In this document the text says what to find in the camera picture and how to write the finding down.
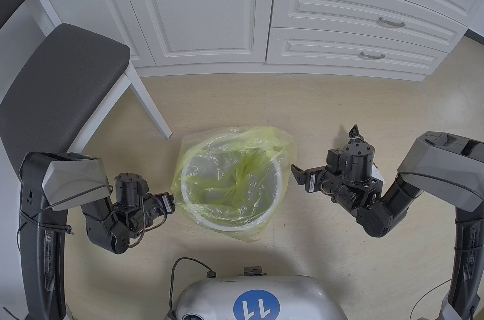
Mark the white chair dark grey seat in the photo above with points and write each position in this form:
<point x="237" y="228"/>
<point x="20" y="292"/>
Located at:
<point x="68" y="76"/>

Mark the yellow-green plastic bag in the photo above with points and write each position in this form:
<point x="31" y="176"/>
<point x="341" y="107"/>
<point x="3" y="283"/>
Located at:
<point x="234" y="178"/>

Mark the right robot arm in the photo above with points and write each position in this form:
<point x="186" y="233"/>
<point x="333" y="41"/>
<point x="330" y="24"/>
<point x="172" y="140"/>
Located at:
<point x="435" y="167"/>

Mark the crumpled black and white plastic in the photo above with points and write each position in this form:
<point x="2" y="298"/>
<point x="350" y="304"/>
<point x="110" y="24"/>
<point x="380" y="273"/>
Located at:
<point x="354" y="131"/>

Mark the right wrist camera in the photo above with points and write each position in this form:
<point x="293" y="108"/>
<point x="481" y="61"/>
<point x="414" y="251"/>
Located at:
<point x="334" y="159"/>

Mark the white trash bin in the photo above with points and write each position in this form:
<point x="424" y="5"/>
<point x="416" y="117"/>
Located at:
<point x="219" y="226"/>

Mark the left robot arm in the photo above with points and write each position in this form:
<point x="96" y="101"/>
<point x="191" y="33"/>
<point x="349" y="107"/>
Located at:
<point x="75" y="178"/>

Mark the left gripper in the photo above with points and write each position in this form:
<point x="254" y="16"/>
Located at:
<point x="162" y="207"/>

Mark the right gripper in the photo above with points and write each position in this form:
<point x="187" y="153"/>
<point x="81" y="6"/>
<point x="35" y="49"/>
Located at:
<point x="314" y="180"/>

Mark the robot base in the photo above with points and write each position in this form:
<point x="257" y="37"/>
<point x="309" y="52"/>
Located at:
<point x="211" y="295"/>

